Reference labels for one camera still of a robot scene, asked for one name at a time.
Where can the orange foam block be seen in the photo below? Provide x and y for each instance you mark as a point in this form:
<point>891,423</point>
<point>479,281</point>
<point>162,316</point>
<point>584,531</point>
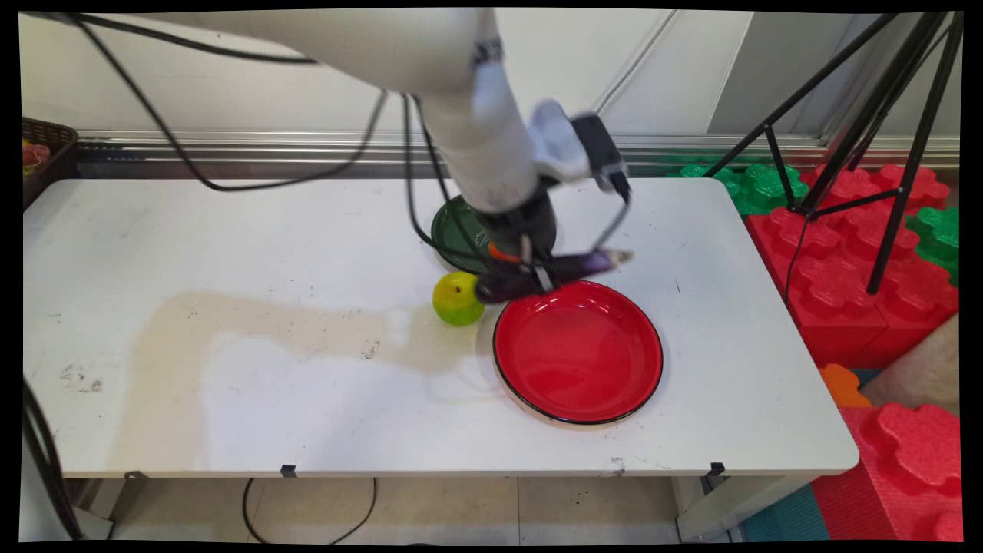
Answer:
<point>843,386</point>

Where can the grey table leg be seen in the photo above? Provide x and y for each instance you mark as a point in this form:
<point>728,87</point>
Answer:
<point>96,522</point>

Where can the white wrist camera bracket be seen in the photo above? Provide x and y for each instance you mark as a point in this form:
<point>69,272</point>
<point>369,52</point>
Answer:
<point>557,142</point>

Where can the red toy fruit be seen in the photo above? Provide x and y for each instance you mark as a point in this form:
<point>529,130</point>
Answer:
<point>34,153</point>

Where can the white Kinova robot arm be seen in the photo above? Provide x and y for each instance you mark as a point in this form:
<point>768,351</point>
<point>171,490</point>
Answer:
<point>430,61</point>

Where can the purple toy eggplant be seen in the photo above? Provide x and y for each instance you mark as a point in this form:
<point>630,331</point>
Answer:
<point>572,269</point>

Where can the teal floor mat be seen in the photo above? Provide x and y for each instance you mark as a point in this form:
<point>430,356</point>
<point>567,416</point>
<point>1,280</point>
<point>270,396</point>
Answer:
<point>783,518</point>

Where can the dark green plate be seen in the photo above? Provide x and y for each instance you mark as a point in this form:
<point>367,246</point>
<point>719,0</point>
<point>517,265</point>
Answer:
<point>453,230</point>

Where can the white table leg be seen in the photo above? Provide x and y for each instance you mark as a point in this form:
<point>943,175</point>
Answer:
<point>722,511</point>

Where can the large red foam block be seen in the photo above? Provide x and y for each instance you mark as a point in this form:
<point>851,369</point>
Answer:
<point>837,261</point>

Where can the dark wicker basket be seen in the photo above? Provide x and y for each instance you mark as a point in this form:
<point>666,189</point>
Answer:
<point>54,165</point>

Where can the green toy apple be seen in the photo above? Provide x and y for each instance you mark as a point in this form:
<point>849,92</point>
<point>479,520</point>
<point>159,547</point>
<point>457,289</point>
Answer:
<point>457,299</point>

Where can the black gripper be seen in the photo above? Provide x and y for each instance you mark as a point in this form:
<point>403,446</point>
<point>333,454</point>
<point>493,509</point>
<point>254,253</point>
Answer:
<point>522,223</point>

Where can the aluminium wall rail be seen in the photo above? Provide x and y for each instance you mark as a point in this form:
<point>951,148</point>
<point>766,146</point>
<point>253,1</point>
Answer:
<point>230,147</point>

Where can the orange toy carrot piece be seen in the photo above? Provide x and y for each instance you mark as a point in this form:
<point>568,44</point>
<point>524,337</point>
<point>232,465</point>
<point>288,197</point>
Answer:
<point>501,253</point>

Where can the red plate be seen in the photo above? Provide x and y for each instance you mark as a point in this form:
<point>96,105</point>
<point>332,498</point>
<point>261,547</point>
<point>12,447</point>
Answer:
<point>576,353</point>

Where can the green foam block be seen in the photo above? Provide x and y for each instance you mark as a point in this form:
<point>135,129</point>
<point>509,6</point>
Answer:
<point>760,188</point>
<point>938,238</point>

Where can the black tripod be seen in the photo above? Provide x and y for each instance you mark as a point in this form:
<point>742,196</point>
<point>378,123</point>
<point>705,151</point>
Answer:
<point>910,115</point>

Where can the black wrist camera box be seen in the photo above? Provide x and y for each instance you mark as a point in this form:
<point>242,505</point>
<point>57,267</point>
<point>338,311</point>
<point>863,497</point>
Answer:
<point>603,153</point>

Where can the white wall conduit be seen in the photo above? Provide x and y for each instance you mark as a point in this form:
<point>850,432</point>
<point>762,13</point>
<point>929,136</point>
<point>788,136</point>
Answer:
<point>637,65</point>

